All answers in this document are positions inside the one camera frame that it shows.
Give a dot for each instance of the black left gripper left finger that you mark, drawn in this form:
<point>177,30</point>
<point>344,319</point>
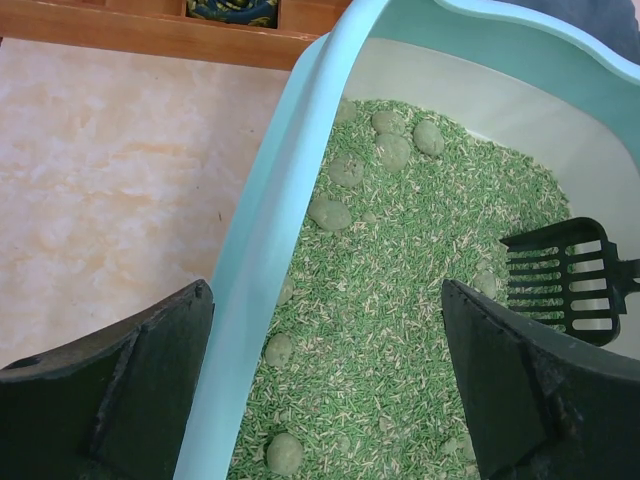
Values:
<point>110,405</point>

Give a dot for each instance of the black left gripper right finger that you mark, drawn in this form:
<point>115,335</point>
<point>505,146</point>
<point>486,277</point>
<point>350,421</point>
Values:
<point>538,403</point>

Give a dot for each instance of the black slotted litter scoop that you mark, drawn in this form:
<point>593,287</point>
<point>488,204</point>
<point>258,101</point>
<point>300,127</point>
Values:
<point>569,275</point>

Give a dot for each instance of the teal plastic litter box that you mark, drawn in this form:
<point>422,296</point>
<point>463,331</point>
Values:
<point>513,75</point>

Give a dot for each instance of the green litter clump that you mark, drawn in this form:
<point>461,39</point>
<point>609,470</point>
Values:
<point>428,138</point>
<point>346,171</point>
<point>393,151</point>
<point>278,350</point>
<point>330,215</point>
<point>388,122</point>
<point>284,454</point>

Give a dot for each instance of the wooden compartment tray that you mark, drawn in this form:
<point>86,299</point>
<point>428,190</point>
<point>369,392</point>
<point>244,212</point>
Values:
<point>163,28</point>

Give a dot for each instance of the dark patterned rolled cloth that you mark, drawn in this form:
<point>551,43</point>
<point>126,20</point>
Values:
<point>259,13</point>

